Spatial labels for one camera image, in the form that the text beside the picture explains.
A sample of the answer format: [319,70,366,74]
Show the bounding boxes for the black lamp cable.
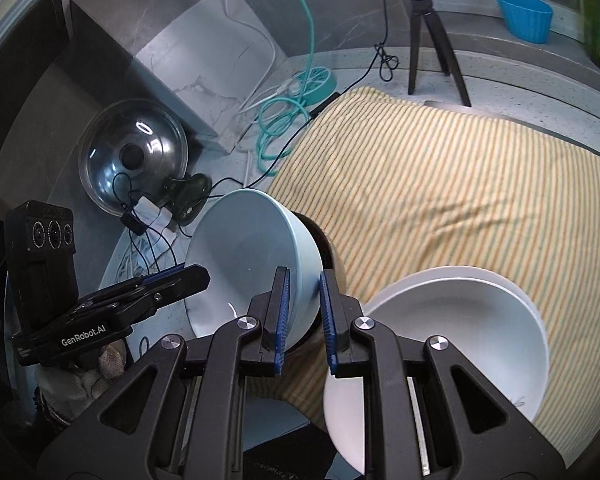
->
[307,0,402,120]

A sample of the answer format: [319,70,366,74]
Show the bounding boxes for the black tripod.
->
[404,0,472,108]

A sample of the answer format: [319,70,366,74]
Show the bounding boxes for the person's left hand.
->
[34,344,129,402]

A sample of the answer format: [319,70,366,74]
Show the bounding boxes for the white cable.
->
[195,0,286,118]

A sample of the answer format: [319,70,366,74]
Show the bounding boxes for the white plate with leaf print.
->
[322,266,551,477]

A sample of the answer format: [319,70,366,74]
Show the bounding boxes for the black suction mount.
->
[162,173,212,227]

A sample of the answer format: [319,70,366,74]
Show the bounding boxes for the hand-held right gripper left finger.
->
[37,266,292,480]

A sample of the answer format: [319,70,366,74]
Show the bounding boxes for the light blue bowl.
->
[184,189,325,352]

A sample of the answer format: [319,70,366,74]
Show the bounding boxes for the yellow striped cloth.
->
[245,86,600,471]

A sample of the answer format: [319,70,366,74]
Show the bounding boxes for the white charger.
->
[129,198,174,232]

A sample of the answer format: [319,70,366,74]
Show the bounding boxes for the teal cable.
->
[252,0,339,175]

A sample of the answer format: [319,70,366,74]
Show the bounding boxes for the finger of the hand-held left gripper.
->
[129,265,212,309]

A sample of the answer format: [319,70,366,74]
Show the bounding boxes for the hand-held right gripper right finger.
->
[319,270,566,480]

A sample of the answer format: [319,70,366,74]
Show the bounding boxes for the steel pot lid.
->
[78,101,189,219]

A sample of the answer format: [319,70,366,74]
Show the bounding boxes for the blue plastic basket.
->
[495,0,554,45]

